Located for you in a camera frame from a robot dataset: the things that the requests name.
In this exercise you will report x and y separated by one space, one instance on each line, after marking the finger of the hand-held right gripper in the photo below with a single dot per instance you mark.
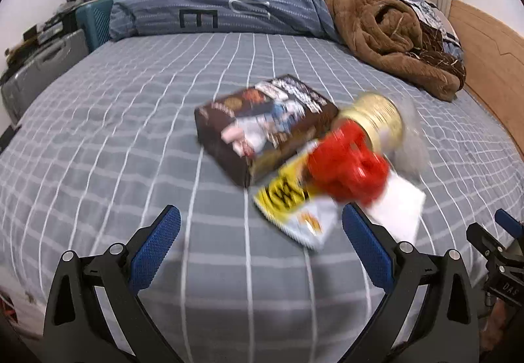
487 244
507 222

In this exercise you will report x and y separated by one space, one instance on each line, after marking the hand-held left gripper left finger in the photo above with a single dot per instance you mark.
155 248

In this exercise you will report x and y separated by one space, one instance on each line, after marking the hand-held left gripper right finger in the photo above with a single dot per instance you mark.
368 248

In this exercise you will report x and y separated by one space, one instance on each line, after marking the white paper sheet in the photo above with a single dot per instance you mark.
401 203

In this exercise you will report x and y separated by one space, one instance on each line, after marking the red plastic bag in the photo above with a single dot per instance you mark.
348 166

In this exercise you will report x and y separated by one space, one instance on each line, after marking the yellow snack wrapper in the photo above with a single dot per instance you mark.
286 195

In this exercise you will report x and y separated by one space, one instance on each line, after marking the clear plastic bag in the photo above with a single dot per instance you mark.
413 150

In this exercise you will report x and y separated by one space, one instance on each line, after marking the cream paper cup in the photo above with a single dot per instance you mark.
376 117

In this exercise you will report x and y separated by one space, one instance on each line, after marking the brown cookie box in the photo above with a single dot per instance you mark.
254 121

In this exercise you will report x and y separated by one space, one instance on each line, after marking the grey checked bed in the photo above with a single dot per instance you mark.
123 121

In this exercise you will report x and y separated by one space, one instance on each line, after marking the wooden headboard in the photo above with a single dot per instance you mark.
491 60

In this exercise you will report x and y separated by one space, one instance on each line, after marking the black power adapter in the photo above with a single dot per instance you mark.
8 140

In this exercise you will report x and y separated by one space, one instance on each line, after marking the silver suitcase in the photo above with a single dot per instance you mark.
45 68

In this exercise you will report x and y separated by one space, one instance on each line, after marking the printed pillow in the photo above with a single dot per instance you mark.
434 15

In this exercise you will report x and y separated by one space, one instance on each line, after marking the brown fleece blanket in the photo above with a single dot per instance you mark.
368 27

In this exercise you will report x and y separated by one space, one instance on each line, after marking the teal suitcase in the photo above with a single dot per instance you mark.
96 23

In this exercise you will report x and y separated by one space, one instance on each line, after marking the pile of black devices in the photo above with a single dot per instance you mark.
51 29

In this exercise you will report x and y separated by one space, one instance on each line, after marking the blue striped duvet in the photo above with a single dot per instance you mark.
245 3

